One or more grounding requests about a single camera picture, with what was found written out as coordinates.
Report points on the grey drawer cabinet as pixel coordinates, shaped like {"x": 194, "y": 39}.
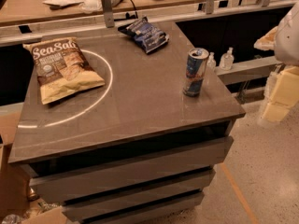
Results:
{"x": 136, "y": 148}

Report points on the redbull can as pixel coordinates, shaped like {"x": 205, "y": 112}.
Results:
{"x": 195, "y": 71}

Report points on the clear sanitizer bottle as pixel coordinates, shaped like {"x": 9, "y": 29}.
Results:
{"x": 211, "y": 63}
{"x": 227, "y": 59}

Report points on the grey metal post left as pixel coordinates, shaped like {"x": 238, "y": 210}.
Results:
{"x": 108, "y": 13}

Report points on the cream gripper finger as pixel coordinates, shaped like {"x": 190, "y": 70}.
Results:
{"x": 281, "y": 94}
{"x": 266, "y": 42}

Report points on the clear sanitizer bottle left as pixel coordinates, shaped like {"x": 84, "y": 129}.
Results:
{"x": 211, "y": 63}

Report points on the cardboard box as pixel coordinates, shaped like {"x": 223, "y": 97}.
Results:
{"x": 14, "y": 189}

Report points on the clear sanitizer bottle right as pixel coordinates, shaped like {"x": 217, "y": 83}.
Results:
{"x": 227, "y": 59}

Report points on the brown sea salt chip bag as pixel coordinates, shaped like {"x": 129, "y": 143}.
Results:
{"x": 62, "y": 69}

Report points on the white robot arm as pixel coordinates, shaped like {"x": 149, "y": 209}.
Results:
{"x": 286, "y": 44}

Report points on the blue chip bag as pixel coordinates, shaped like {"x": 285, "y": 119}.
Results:
{"x": 146, "y": 35}

